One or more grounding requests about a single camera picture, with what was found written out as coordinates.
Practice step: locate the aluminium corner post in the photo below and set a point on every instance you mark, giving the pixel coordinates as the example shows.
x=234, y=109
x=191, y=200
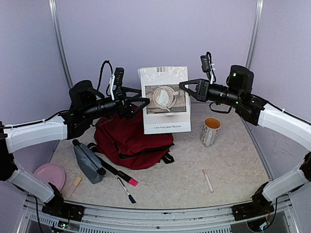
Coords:
x=255, y=33
x=59, y=42

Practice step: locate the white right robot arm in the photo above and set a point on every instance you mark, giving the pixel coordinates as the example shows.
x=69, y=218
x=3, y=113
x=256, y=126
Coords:
x=259, y=112

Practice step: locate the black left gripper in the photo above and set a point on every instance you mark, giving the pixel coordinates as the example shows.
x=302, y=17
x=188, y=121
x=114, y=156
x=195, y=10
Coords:
x=126, y=110

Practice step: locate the aluminium corner post right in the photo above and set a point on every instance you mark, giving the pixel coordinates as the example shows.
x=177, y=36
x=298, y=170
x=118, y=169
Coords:
x=255, y=33

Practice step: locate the white coffee photo notebook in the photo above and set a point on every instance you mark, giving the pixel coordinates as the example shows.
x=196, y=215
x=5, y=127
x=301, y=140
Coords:
x=169, y=107

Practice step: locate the aluminium front frame rail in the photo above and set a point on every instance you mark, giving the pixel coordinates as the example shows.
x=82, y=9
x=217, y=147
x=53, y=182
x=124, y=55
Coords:
x=103, y=219

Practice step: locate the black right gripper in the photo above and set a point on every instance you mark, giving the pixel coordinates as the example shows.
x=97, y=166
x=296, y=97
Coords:
x=201, y=91

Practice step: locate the white floral mug orange inside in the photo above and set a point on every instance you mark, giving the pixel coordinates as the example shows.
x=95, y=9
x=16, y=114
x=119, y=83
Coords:
x=210, y=131

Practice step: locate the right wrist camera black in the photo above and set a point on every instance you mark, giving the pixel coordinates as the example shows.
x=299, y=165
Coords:
x=208, y=67

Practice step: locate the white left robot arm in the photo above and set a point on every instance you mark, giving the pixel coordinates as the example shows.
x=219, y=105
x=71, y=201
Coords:
x=87, y=105

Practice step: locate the blue capped white marker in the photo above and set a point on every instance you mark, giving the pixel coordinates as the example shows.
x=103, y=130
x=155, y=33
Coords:
x=132, y=200

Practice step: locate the pink capped pen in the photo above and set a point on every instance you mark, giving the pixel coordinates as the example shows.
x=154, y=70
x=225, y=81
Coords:
x=208, y=181

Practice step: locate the aluminium corner post left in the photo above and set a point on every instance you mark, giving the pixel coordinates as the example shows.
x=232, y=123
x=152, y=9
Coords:
x=59, y=42

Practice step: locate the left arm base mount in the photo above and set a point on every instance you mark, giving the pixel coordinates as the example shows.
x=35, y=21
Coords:
x=57, y=207

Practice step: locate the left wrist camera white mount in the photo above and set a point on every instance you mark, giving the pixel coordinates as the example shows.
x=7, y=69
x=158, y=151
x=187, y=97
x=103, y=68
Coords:
x=115, y=82

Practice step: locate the pink black highlighter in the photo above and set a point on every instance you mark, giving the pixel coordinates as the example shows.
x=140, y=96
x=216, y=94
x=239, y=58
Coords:
x=127, y=178

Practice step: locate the yellow capped clear tube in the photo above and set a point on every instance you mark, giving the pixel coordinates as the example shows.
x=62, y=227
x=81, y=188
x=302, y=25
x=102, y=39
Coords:
x=73, y=187

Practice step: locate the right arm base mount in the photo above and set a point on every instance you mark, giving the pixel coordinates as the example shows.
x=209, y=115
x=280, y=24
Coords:
x=258, y=206

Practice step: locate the dark red student backpack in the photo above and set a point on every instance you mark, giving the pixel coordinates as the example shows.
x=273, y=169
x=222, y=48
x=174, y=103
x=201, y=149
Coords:
x=124, y=143

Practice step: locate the grey pencil case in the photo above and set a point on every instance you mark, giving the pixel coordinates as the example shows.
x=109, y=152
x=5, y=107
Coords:
x=88, y=162

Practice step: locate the pink plastic plate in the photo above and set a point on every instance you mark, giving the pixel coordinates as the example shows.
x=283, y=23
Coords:
x=51, y=173

